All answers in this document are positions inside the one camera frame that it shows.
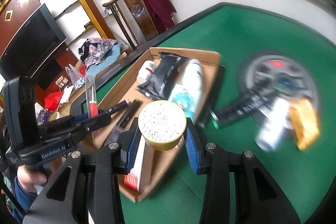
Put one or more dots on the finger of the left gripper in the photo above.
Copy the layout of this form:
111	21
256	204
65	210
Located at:
64	123
75	129

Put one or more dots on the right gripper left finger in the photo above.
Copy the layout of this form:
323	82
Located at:
129	148

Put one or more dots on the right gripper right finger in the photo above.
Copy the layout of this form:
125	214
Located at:
195	142

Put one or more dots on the black marker yellow cap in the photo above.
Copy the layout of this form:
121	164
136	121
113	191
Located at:
123	121

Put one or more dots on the yellow round tin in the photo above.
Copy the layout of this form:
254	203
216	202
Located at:
162	124

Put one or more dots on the clear tube red tool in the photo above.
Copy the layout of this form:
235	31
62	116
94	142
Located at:
90	92

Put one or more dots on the white medicine bottle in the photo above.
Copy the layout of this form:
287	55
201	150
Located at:
271	134

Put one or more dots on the white tube bottle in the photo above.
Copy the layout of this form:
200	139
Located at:
192	76

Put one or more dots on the orange snack packet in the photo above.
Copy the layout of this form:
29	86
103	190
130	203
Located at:
305	123

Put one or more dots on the person left hand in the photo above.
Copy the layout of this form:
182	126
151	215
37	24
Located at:
29	178

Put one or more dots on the cardboard tray box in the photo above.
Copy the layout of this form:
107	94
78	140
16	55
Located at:
156	163

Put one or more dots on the black foil packet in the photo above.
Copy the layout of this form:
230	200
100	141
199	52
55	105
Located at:
161	83

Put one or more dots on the teal cartoon packet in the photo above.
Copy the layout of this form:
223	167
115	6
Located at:
187	99

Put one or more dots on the pile of clothes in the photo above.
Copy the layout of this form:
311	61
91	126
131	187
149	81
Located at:
99	53

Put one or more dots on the small white pill bottle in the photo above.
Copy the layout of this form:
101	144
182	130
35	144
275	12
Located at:
146	71

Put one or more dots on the black marker green cap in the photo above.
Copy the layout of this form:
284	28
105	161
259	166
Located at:
246	104

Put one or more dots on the black television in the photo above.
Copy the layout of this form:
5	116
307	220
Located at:
37	38

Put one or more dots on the wooden chair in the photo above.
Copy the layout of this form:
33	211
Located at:
134	20

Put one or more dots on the round grey table console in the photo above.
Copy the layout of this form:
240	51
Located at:
292	80

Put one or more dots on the maroon cloth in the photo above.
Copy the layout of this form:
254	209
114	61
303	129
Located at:
161	12

